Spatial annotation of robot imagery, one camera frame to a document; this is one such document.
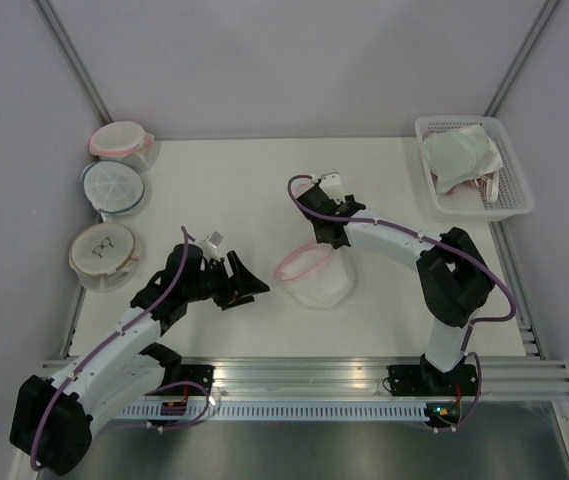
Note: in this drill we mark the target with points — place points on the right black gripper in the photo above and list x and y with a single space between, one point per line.
349 198

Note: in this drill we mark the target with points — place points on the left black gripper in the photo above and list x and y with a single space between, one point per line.
238 289

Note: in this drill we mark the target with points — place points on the pink-zip white laundry bag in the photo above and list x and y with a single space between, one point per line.
316 275

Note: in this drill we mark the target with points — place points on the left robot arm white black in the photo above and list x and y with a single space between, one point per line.
57 417

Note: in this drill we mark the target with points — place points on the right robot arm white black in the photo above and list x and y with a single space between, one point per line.
454 280

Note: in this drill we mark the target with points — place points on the beige-trim round laundry bag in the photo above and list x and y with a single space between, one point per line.
104 256

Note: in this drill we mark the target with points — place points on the pale green bra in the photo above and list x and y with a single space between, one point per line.
454 157

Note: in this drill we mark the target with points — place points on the blue-trim round laundry bag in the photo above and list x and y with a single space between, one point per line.
113 189

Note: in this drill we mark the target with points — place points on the white cream bra in basket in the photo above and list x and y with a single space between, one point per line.
487 178

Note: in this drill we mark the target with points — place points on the pink-trim laundry bag rear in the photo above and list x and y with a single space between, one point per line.
126 142

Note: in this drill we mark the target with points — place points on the white plastic basket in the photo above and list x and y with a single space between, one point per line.
468 203

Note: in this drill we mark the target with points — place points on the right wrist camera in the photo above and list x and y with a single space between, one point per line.
331 185

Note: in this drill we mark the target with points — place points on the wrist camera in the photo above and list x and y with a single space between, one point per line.
210 245
331 185

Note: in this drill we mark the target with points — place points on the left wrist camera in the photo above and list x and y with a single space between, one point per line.
210 245

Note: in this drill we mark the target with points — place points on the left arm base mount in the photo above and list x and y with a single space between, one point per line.
193 380

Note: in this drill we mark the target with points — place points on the aluminium rail front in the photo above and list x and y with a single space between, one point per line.
504 378

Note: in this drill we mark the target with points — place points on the white slotted cable duct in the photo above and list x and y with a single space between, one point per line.
278 411

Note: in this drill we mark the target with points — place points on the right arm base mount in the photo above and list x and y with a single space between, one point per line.
414 382

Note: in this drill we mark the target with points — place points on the right corner aluminium post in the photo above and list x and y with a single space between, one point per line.
532 39

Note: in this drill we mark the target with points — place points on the corner aluminium post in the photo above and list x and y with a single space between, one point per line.
61 38
532 39

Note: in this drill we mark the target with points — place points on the left corner aluminium post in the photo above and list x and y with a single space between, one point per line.
61 38

